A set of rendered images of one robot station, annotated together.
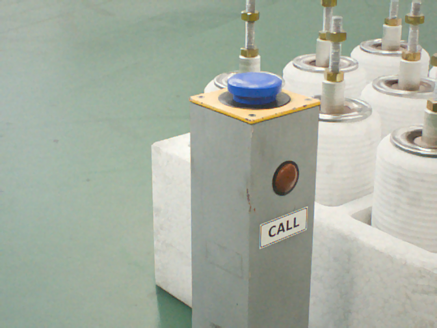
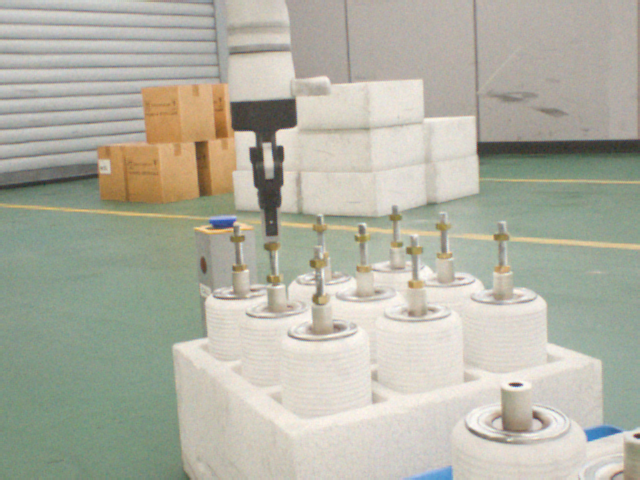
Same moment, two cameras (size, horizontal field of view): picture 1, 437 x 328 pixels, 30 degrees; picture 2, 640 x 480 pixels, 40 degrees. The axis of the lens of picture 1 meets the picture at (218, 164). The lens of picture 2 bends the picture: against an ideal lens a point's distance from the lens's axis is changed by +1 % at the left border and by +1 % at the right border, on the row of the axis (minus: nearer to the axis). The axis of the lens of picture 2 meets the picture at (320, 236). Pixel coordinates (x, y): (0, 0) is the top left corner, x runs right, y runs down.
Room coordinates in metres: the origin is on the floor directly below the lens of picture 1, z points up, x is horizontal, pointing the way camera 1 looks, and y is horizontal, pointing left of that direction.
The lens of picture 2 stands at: (1.04, -1.24, 0.50)
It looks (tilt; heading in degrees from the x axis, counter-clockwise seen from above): 9 degrees down; 105
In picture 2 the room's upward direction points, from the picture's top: 4 degrees counter-clockwise
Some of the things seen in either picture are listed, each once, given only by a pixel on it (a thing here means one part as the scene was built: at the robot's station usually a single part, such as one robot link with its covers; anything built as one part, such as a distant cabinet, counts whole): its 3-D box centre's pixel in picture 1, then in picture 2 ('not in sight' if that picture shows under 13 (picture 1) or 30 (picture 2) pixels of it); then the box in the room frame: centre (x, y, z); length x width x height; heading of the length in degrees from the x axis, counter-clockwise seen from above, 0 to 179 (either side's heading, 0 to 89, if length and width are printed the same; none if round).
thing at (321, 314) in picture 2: not in sight; (322, 319); (0.81, -0.37, 0.26); 0.02 x 0.02 x 0.03
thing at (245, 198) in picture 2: not in sight; (293, 186); (-0.09, 2.68, 0.09); 0.39 x 0.39 x 0.18; 64
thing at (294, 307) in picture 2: not in sight; (277, 310); (0.73, -0.28, 0.25); 0.08 x 0.08 x 0.01
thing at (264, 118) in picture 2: not in sight; (265, 135); (0.73, -0.28, 0.46); 0.08 x 0.08 x 0.09
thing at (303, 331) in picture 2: not in sight; (322, 331); (0.81, -0.37, 0.25); 0.08 x 0.08 x 0.01
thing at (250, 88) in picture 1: (254, 91); (223, 223); (0.58, -0.03, 0.32); 0.04 x 0.04 x 0.02
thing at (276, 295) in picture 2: not in sight; (276, 299); (0.73, -0.28, 0.26); 0.02 x 0.02 x 0.03
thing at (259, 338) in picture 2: not in sight; (283, 384); (0.73, -0.28, 0.16); 0.10 x 0.10 x 0.18
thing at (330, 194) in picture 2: not in sight; (364, 188); (0.28, 2.49, 0.09); 0.39 x 0.39 x 0.18; 67
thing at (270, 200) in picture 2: not in sight; (270, 214); (0.74, -0.30, 0.37); 0.03 x 0.01 x 0.05; 110
